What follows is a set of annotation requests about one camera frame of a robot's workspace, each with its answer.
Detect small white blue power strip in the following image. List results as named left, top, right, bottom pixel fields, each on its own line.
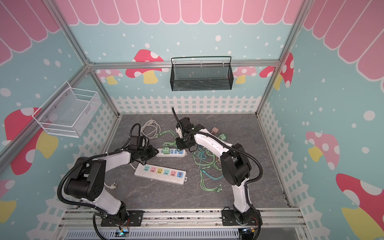
left=156, top=148, right=187, bottom=158

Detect green plug adapter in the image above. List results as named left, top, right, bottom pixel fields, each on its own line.
left=219, top=134, right=227, bottom=141
left=162, top=147, right=171, bottom=155

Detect green charging cables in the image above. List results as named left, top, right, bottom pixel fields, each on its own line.
left=158, top=129, right=229, bottom=193

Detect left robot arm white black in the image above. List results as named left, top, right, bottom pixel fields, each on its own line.
left=57, top=133, right=159, bottom=240

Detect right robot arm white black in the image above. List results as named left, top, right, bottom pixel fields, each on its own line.
left=172, top=108, right=263, bottom=240

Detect pink plug adapter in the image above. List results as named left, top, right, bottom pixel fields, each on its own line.
left=211, top=127, right=219, bottom=135

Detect large white colourful power strip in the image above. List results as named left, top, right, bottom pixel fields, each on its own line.
left=135, top=164, right=188, bottom=185

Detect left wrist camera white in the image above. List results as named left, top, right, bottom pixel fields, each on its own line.
left=128, top=136, right=146, bottom=148

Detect white coiled power cord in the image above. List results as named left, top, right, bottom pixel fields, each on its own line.
left=103, top=119, right=162, bottom=190

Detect black wire mesh basket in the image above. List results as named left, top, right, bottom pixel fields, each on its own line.
left=170, top=56, right=234, bottom=92

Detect white wire mesh basket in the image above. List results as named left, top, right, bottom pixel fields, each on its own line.
left=32, top=82, right=102, bottom=138

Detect grey slotted cable duct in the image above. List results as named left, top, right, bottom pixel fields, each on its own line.
left=64, top=228, right=241, bottom=240

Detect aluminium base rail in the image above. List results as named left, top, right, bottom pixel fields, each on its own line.
left=58, top=208, right=306, bottom=229

